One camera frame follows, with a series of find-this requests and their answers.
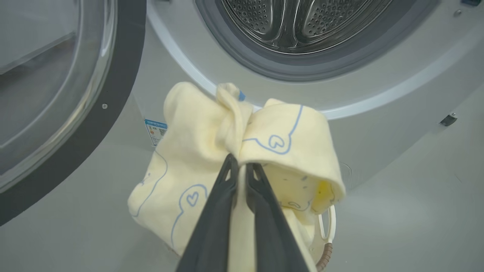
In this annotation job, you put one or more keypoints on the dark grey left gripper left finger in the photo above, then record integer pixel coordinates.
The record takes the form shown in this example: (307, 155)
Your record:
(215, 226)

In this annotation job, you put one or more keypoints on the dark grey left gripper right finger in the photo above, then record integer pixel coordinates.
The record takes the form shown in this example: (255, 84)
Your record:
(272, 234)

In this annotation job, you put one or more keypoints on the pale yellow garment blue print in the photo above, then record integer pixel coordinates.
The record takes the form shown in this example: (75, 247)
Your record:
(196, 124)

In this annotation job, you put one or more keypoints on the round black glass washer door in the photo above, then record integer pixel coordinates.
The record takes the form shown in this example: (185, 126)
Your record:
(121, 94)

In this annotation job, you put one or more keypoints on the cream basket with brown rim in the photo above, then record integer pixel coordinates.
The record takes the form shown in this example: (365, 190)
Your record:
(326, 257)

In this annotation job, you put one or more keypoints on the white front-load washing machine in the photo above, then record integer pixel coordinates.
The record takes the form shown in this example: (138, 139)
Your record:
(378, 132)

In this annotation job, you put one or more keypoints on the grey rubber door gasket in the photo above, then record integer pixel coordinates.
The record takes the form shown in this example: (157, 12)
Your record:
(242, 60)

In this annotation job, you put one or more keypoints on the blue energy label sticker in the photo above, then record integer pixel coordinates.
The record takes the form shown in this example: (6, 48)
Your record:
(155, 132)

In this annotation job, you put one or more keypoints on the perforated steel washer drum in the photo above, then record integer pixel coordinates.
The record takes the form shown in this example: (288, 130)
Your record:
(302, 22)

